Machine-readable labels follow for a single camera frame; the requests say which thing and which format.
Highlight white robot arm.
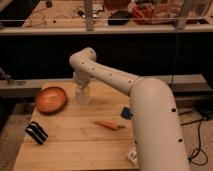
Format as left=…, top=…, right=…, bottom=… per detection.
left=69, top=47, right=191, bottom=171

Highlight black pouch on bench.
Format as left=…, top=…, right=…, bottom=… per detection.
left=107, top=10, right=132, bottom=25

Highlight orange carrot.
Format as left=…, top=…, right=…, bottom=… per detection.
left=94, top=121, right=126, bottom=131

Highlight blue sponge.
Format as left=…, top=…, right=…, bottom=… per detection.
left=121, top=107, right=131, bottom=120

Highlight black white striped eraser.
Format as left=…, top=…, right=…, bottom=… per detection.
left=25, top=121, right=48, bottom=145

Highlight metal clamp at left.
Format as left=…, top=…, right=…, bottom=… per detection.
left=0, top=67, right=25, bottom=86

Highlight black cables on floor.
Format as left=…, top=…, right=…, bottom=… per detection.
left=179, top=108, right=210, bottom=167

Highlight grey metal post right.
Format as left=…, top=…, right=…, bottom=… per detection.
left=175, top=0, right=193, bottom=30

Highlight orange basket on bench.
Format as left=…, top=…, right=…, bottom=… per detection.
left=132, top=6, right=152, bottom=25

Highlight orange wooden bowl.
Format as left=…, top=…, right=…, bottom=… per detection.
left=35, top=86, right=67, bottom=114

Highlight grey metal post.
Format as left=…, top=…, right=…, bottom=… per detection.
left=175, top=0, right=193, bottom=30
left=83, top=0, right=94, bottom=31

